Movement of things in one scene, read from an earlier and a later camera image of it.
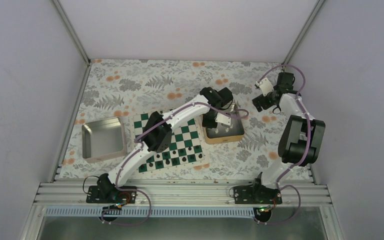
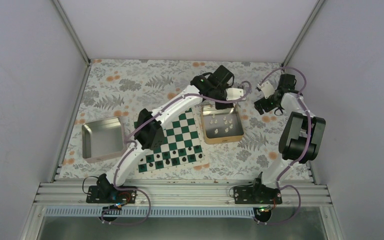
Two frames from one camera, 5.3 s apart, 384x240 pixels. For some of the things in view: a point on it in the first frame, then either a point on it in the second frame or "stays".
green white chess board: (186, 147) stays
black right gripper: (265, 105) stays
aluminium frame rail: (180, 194) stays
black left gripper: (207, 124) to (220, 106)
